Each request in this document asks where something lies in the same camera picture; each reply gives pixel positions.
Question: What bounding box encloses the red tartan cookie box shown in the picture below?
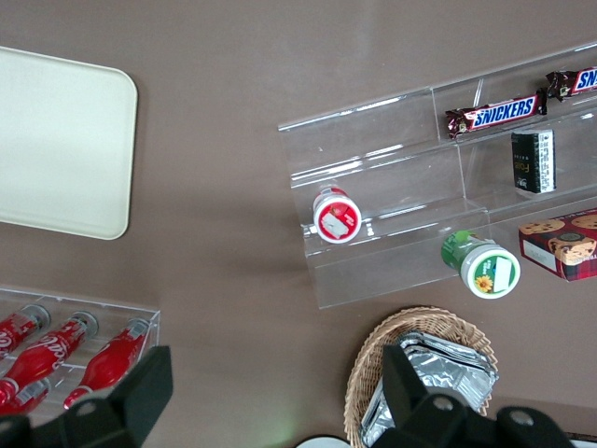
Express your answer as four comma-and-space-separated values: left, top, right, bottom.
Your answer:
517, 209, 597, 285

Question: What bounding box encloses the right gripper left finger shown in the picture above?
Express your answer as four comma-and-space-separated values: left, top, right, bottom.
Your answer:
30, 344, 174, 448

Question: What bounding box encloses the red Coca-Cola aluminium bottle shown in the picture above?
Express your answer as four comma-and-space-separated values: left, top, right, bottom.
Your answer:
62, 316, 151, 411
0, 376, 51, 416
0, 311, 100, 398
0, 303, 51, 360

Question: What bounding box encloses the small black white box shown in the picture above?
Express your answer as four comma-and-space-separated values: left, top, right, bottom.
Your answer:
510, 129, 559, 196

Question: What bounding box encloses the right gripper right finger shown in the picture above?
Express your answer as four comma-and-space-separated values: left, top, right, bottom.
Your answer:
372, 343, 491, 448

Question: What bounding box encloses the light tan wicker basket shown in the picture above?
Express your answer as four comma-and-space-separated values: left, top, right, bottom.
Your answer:
343, 305, 500, 448

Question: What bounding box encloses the cream plastic tray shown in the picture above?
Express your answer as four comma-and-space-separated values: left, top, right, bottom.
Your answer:
0, 45, 139, 242

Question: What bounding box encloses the Snickers chocolate bar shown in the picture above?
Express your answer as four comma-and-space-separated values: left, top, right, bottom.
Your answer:
444, 88, 549, 141
545, 66, 597, 103

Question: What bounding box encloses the red snack cup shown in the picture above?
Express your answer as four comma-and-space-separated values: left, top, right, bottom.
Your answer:
312, 184, 364, 245

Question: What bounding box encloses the green snack cup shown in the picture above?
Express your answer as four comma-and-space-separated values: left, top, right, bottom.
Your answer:
440, 230, 522, 300

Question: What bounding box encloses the clear acrylic tiered snack rack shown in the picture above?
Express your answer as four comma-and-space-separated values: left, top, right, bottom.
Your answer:
277, 40, 597, 312

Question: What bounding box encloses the clear acrylic bottle rack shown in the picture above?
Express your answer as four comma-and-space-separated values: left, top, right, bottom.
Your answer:
0, 285, 162, 421

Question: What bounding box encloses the silver foil pack stack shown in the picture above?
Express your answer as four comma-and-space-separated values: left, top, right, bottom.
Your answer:
359, 329, 499, 448

